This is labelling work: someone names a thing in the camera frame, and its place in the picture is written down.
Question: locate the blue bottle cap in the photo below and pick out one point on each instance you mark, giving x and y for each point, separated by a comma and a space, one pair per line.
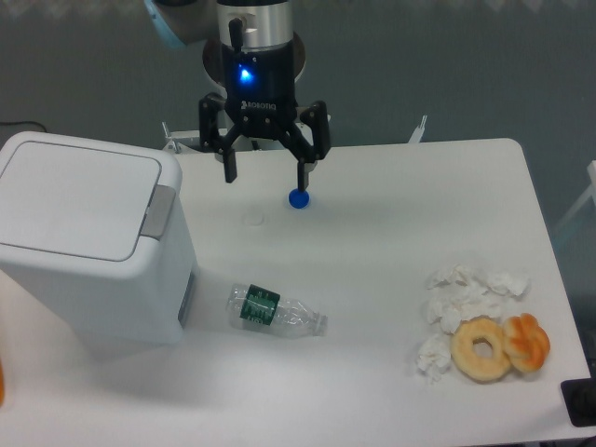
298, 199

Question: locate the plain ring donut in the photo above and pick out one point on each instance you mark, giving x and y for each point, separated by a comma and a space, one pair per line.
477, 350

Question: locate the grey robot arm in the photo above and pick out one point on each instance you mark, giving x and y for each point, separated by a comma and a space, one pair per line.
257, 49

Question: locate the black device at edge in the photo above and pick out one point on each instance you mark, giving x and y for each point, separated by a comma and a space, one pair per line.
579, 399

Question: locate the crumpled white tissue right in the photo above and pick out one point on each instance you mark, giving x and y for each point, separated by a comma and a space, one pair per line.
508, 284

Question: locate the crumpled white tissue small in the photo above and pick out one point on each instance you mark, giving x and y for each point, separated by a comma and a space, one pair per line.
434, 358

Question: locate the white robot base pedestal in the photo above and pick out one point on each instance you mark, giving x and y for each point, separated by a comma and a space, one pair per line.
213, 64

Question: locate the crumpled white tissue large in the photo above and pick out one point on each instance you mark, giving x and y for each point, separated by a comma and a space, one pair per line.
458, 294

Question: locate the orange twisted bread roll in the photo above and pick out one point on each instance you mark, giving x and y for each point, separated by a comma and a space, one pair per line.
526, 343

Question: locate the orange object at left edge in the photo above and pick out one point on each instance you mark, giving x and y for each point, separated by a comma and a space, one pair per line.
2, 384

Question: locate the white push-button trash can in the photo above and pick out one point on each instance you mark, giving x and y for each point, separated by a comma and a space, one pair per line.
96, 232

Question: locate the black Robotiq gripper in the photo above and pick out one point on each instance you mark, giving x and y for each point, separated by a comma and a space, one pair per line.
260, 102

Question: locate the white bracket behind table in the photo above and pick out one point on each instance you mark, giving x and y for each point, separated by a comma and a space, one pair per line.
419, 131

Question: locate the white frame at right edge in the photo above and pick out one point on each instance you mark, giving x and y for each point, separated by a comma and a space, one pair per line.
577, 215

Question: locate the clear bottle with green label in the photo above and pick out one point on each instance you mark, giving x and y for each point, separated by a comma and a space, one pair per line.
256, 309

